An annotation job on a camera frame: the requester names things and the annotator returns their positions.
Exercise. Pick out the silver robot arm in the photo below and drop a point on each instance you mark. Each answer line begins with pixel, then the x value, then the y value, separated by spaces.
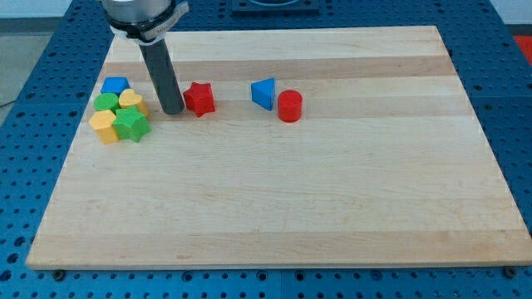
pixel 146 22

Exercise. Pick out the blue cube block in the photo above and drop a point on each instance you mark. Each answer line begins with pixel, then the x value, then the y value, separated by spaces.
pixel 115 85

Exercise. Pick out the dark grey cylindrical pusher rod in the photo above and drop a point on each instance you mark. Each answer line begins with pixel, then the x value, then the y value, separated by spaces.
pixel 162 74

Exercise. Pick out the red cylinder block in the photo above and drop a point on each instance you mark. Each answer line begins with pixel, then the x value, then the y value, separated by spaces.
pixel 290 106

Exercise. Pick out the yellow pentagon block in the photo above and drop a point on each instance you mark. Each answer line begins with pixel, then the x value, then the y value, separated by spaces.
pixel 102 123

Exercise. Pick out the yellow heart block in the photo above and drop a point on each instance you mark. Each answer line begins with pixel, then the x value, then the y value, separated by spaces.
pixel 129 97

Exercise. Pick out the blue triangle block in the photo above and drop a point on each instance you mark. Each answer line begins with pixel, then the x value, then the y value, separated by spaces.
pixel 263 93

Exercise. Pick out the green star block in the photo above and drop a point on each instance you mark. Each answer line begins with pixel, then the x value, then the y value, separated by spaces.
pixel 130 124

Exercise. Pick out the red star block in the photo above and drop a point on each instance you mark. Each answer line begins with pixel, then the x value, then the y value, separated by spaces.
pixel 199 98

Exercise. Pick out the green cylinder block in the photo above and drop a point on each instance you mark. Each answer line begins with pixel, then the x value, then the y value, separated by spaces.
pixel 106 101

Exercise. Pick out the wooden board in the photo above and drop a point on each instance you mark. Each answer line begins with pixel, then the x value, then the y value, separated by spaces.
pixel 388 165

